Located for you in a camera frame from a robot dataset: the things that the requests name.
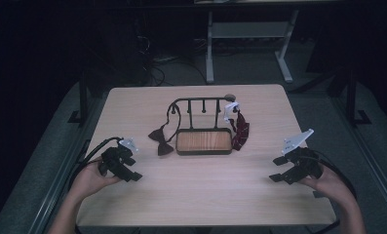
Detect person's right hand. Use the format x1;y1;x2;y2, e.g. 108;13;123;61
298;164;354;205

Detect person's left hand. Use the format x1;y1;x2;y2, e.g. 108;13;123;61
70;158;125;200

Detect grey power strip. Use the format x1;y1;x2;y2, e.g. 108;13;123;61
153;56;179;63

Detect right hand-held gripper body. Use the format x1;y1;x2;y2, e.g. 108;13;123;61
280;128;325;186

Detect black metal stand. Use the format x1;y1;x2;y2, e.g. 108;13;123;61
67;72;91;127
343;62;373;128

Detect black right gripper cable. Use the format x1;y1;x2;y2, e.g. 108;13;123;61
311;148;359;234

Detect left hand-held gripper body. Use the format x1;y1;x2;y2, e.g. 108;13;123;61
97;137;139;179

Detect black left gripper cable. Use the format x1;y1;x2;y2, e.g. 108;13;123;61
67;136;125;234

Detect maroon striped bow tie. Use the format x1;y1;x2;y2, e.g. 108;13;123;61
222;100;251;152

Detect black floor cables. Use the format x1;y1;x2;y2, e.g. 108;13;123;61
134;19;209;88

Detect black rack with wooden tray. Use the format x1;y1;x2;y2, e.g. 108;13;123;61
171;96;239;156

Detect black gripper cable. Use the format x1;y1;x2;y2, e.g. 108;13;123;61
67;136;125;234
311;148;359;234

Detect black bow tie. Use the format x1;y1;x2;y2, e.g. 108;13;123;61
147;101;182;157

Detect white metal desk frame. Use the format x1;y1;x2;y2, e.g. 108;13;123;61
205;9;300;84

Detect grey metal rail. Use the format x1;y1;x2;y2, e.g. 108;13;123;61
26;97;99;234
329;96;387;214

